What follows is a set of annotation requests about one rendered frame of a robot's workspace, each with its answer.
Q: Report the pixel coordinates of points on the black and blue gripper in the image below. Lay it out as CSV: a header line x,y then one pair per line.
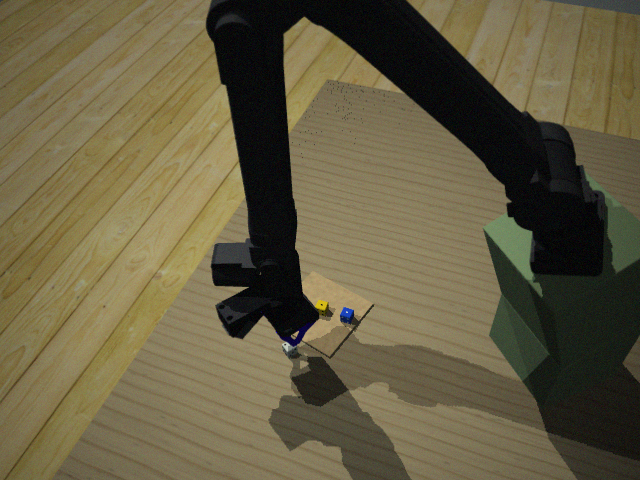
x,y
306,314

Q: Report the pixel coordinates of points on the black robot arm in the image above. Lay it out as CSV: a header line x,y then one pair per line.
x,y
402,45

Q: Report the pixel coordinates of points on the tan mat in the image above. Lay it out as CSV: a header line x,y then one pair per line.
x,y
327,333

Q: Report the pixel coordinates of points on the blue die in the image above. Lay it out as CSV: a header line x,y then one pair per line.
x,y
346,315

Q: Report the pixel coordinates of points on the yellow die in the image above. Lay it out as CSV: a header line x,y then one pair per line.
x,y
322,307

